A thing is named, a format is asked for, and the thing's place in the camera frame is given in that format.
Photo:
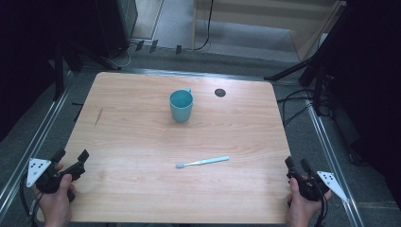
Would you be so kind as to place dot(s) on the black metal stand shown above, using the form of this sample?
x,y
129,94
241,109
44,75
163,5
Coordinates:
x,y
59,72

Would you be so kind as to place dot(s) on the teal plastic cup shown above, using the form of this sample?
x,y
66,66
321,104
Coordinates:
x,y
181,105

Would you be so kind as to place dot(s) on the dark round table grommet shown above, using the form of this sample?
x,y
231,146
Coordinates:
x,y
220,92

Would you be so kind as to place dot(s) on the person's right hand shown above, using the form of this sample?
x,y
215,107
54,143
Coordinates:
x,y
301,209

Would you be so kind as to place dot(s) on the person's left hand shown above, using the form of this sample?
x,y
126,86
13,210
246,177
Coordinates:
x,y
56,205

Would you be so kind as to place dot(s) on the beige wooden frame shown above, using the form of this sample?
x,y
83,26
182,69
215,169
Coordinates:
x,y
271,14

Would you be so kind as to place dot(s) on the black cabinet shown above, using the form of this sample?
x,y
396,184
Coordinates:
x,y
116,26

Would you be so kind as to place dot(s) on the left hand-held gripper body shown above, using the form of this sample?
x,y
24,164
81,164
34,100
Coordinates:
x,y
47,181

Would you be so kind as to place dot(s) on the metal floor rail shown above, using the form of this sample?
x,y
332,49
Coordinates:
x,y
331,160
31,148

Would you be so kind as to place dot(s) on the black tape strip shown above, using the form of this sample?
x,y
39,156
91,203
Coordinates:
x,y
139,45
178,49
153,46

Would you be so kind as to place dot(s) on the black tripod stand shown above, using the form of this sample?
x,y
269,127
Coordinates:
x,y
310,67

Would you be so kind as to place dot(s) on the light blue toothbrush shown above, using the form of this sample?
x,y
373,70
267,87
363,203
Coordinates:
x,y
201,162

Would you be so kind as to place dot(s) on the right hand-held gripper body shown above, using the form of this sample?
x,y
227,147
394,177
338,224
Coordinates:
x,y
310,189

